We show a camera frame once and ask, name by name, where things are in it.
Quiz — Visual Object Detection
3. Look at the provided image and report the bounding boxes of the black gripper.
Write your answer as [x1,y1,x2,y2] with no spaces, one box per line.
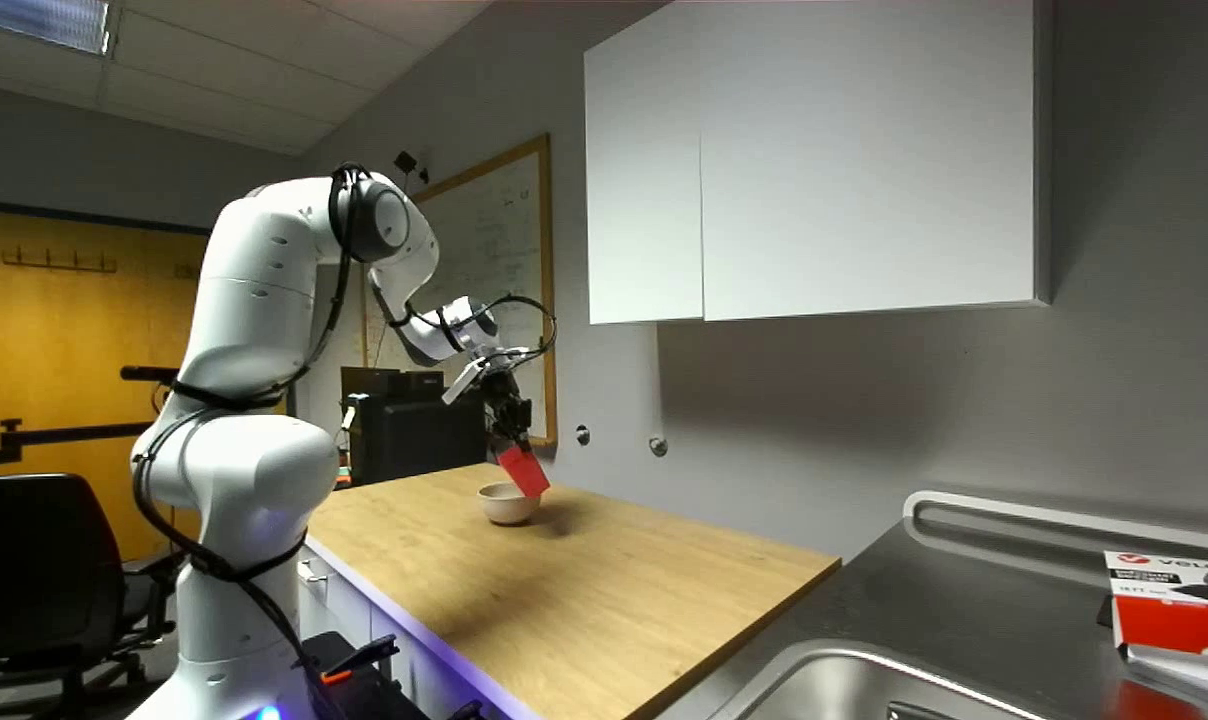
[477,370,538,459]

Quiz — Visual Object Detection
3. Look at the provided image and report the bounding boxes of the orange cup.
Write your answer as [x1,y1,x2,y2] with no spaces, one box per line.
[490,440,555,504]

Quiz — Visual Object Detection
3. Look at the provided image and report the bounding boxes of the black robot base controller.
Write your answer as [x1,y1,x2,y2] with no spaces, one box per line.
[293,629,431,720]

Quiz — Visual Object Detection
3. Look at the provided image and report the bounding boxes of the white bowl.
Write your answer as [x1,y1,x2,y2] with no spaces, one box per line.
[477,481,542,532]

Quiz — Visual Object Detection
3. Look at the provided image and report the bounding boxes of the black box device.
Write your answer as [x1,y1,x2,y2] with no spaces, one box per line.
[340,365,490,489]

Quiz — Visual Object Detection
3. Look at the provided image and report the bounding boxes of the stainless steel sink basin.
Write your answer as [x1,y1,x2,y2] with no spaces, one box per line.
[702,641,1115,720]

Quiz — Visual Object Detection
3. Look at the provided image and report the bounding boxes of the black office chair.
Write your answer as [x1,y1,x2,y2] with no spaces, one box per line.
[0,468,182,689]

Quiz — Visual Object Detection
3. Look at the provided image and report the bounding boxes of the ceiling light panel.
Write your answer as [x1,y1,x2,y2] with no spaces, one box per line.
[0,0,119,59]

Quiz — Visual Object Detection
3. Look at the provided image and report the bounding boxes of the red and white box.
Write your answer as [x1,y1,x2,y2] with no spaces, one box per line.
[1101,546,1208,672]

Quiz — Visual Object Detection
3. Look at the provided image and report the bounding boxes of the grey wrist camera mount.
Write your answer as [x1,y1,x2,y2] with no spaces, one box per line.
[437,346,532,407]

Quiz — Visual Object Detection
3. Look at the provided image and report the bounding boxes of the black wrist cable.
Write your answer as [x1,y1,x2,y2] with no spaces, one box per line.
[485,287,560,365]

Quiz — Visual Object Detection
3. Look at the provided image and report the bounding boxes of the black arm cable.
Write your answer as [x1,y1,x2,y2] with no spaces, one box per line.
[127,159,379,672]

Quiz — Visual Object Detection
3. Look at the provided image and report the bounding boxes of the white wall cabinet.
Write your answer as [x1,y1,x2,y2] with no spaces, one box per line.
[580,0,1050,327]

